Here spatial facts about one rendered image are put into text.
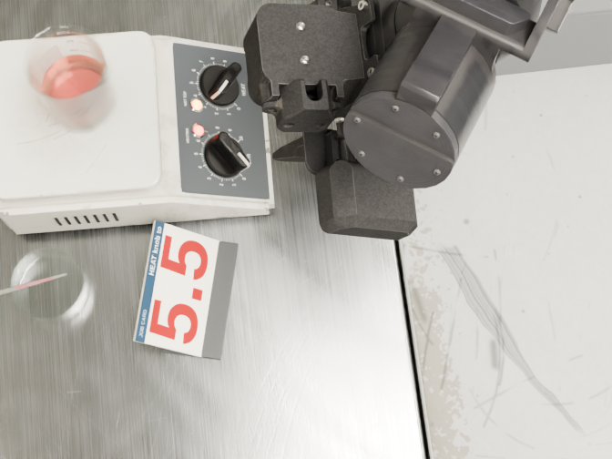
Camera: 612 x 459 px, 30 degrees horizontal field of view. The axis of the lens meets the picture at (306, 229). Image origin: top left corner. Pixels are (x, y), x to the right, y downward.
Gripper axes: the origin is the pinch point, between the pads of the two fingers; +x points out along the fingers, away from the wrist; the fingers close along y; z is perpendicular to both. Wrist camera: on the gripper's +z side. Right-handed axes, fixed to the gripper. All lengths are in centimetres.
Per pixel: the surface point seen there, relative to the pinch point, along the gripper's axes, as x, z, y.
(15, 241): 27.0, 8.4, 2.2
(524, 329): 5.4, -22.8, 12.1
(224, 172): 13.3, -2.1, -0.4
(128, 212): 17.7, 3.5, 2.0
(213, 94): 12.7, -1.3, -6.2
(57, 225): 22.4, 7.0, 2.0
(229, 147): 11.9, -1.9, -1.9
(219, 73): 13.3, -2.3, -8.2
